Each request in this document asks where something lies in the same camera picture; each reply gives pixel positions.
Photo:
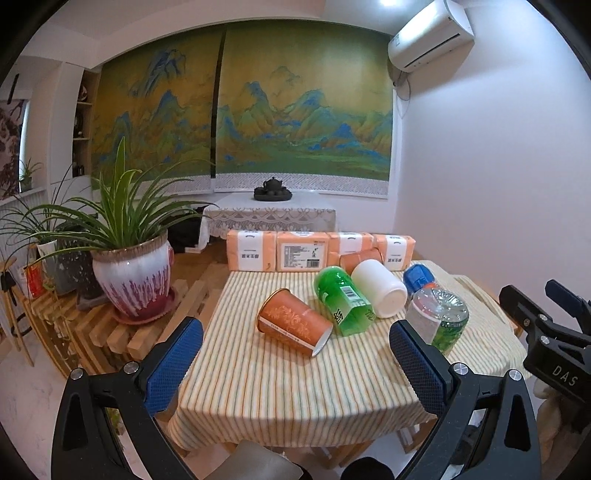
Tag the white air conditioner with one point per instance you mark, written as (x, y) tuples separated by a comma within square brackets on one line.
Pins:
[(429, 34)]

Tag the white cup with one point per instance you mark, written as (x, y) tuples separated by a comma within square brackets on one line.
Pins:
[(376, 284)]

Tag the blue capped bottle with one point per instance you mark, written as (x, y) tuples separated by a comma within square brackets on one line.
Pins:
[(418, 277)]

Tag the wooden table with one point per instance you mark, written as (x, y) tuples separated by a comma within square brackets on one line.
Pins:
[(344, 454)]

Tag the wooden stool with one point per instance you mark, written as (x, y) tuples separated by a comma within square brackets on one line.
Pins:
[(11, 314)]

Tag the red plant saucer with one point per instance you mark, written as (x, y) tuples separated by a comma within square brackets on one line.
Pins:
[(164, 309)]

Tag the spider plant in glazed pot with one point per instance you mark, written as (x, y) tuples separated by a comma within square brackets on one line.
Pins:
[(131, 277)]

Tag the striped tablecloth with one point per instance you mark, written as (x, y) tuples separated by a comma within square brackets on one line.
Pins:
[(258, 392)]

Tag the green plastic bottle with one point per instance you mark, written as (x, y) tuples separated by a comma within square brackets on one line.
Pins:
[(344, 300)]

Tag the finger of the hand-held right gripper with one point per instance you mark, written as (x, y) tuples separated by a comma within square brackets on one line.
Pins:
[(568, 297), (526, 314)]

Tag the orange tissue pack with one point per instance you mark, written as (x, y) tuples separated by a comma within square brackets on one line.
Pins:
[(249, 251), (353, 262), (351, 242), (302, 251), (395, 251)]

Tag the lace covered table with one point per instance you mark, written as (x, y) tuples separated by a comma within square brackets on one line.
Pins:
[(272, 219)]

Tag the clear bottle with green label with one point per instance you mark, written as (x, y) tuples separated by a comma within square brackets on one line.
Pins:
[(438, 314)]

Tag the dark tea set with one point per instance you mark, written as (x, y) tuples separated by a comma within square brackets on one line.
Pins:
[(273, 190)]

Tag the dark speckled plant pot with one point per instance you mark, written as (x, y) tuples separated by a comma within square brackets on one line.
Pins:
[(76, 272)]

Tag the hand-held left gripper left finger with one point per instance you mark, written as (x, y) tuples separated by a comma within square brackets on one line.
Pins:
[(175, 364)]

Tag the wooden slatted plant rack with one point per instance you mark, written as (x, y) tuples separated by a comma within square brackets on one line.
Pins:
[(115, 341)]

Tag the white plant pot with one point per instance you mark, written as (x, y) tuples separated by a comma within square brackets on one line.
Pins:
[(46, 258)]

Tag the orange paper cup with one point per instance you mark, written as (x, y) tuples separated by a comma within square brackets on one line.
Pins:
[(291, 321)]

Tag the landscape painting roller blind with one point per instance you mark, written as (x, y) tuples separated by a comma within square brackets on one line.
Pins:
[(304, 115), (152, 120)]

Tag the wooden wall shelf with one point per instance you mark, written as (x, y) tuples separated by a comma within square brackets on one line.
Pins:
[(83, 124)]

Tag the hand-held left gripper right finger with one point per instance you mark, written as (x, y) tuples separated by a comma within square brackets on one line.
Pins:
[(420, 369)]

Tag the small potted plant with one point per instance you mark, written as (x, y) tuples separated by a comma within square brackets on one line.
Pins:
[(28, 177)]

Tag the black bag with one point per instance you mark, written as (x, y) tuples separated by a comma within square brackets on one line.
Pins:
[(184, 230)]

